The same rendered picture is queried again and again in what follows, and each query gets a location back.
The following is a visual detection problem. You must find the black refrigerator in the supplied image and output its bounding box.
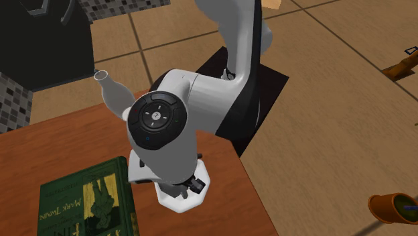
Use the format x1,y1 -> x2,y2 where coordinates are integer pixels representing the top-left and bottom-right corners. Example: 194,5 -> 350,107
0,0 -> 96,93

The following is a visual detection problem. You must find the black robot stand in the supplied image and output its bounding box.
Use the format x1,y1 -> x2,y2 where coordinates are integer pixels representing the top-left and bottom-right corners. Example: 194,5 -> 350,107
195,46 -> 290,158

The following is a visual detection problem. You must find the white octagonal plate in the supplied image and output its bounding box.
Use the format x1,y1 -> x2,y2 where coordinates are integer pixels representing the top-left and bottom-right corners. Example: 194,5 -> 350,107
153,159 -> 211,215

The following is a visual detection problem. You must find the green hardcover book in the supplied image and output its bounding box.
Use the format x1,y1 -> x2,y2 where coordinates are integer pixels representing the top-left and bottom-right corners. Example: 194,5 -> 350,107
36,156 -> 140,236

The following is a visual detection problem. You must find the terracotta flowerpot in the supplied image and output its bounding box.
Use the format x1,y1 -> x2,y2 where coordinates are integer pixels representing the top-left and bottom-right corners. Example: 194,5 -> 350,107
367,192 -> 418,225

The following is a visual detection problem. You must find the brown wooden table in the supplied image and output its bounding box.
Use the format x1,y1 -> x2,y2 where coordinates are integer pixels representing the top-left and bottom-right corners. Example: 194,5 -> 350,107
0,89 -> 280,236

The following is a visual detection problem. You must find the grey narrow-necked vase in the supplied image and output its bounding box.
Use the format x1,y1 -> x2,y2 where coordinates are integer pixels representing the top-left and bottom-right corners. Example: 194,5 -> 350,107
93,69 -> 137,121

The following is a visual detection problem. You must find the brown angular object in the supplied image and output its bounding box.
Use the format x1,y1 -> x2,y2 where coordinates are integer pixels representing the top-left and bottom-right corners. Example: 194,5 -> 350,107
381,46 -> 418,82

